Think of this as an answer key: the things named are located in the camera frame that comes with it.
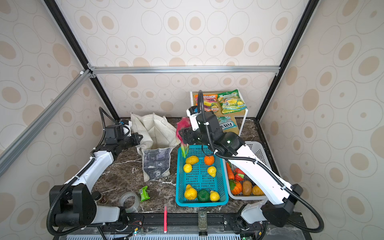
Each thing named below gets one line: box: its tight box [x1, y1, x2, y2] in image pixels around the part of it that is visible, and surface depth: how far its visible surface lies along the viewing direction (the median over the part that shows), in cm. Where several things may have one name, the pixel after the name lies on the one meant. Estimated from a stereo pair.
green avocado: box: [197, 189, 210, 203], surface depth 79 cm
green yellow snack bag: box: [217, 89, 247, 115], surface depth 79 cm
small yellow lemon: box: [183, 163, 193, 173], surface depth 91 cm
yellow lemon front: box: [209, 190, 221, 203], surface depth 80 cm
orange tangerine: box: [204, 155, 215, 166], surface depth 93 cm
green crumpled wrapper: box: [139, 185, 151, 202], surface depth 83 cm
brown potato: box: [242, 180, 252, 196], surface depth 81 cm
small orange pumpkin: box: [229, 179, 243, 195], surface depth 81 cm
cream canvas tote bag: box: [130, 112, 181, 182], surface depth 88 cm
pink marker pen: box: [163, 204, 168, 234], surface depth 76 cm
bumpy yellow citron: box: [185, 155, 199, 165], surface depth 93 cm
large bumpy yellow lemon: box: [184, 184, 198, 200], surface depth 80 cm
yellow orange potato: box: [252, 185, 265, 196], surface depth 81 cm
